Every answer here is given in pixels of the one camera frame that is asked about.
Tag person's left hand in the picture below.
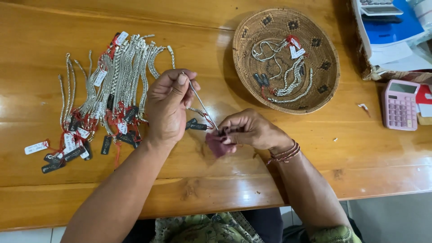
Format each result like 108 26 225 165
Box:
145 69 202 146

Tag person's right hand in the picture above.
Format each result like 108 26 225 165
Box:
216 108 294 156

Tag maroon polishing cloth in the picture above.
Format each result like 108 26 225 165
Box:
205 127 237 159

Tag silver chain bracelet with black tags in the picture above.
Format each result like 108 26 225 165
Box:
182 71 220 131

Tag person's green patterned clothing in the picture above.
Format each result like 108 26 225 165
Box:
121 207 364 243

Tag round woven basket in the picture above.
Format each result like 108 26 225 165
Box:
232 8 341 115

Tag small paper scrap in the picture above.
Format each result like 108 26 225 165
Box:
357 103 371 118

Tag pink calculator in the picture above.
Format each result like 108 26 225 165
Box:
381 79 421 131

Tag carton of papers and folders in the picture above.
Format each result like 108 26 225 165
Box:
350 0 432 85

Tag grey desk calculator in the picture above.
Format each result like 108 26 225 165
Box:
357 0 404 17

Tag red and white card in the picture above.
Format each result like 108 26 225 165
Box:
415 84 432 117

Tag brown string wrist bracelets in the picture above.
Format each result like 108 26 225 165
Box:
266 139 301 165

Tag long silver chain bracelet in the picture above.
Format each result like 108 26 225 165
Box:
266 68 314 104

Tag thick silver braided bracelet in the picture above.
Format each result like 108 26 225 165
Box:
273 55 306 97

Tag thin silver necklace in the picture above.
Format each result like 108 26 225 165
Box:
251 39 288 80

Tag row of tagged silver bracelets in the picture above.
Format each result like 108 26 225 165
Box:
24 31 177 175

